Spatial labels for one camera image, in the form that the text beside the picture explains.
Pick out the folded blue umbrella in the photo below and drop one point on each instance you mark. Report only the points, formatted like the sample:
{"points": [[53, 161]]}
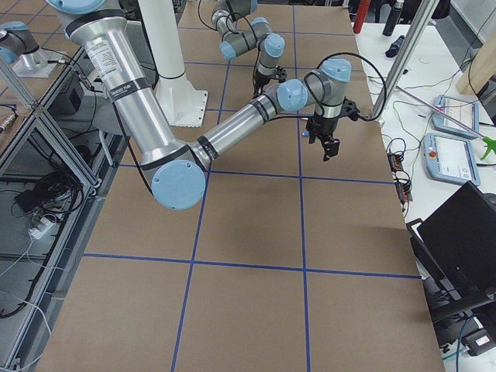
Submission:
{"points": [[395, 47]]}

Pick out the black laptop on stand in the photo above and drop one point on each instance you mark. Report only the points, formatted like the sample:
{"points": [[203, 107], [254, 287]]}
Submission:
{"points": [[456, 245]]}

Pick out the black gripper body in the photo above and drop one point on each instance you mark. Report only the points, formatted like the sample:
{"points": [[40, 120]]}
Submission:
{"points": [[261, 84], [322, 125]]}

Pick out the far teach pendant tablet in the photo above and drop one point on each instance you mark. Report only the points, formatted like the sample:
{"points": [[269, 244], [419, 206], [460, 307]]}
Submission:
{"points": [[462, 110]]}

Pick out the teach pendant tablet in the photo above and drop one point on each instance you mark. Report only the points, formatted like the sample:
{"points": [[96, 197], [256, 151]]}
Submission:
{"points": [[450, 159], [462, 110]]}

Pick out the near teach pendant tablet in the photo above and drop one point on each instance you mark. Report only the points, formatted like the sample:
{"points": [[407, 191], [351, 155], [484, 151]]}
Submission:
{"points": [[450, 159]]}

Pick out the silver stand green clip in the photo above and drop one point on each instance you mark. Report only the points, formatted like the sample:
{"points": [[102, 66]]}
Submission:
{"points": [[489, 142]]}

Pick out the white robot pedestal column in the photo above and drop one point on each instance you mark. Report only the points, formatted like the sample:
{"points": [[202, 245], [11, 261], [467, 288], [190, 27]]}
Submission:
{"points": [[161, 28]]}

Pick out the aluminium frame post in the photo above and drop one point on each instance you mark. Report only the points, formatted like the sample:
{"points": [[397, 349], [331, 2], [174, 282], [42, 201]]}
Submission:
{"points": [[416, 29]]}

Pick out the black bottle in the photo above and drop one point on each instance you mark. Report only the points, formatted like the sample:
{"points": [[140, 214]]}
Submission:
{"points": [[393, 18]]}

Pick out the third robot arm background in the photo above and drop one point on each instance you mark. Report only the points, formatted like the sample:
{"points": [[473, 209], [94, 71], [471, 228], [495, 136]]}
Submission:
{"points": [[20, 50]]}

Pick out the red cylinder bottle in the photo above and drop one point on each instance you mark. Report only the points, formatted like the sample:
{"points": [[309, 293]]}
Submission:
{"points": [[360, 16]]}

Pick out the aluminium side frame rack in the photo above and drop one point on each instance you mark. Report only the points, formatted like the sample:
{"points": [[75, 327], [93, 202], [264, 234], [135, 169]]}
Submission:
{"points": [[56, 166]]}

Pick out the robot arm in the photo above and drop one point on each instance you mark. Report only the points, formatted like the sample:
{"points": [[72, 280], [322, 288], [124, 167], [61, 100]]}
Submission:
{"points": [[270, 46], [173, 168]]}

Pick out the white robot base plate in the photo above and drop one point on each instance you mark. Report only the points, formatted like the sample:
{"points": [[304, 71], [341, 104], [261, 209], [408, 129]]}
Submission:
{"points": [[181, 102]]}

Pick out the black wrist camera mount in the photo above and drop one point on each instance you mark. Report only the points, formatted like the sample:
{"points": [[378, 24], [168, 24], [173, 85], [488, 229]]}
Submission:
{"points": [[350, 110]]}

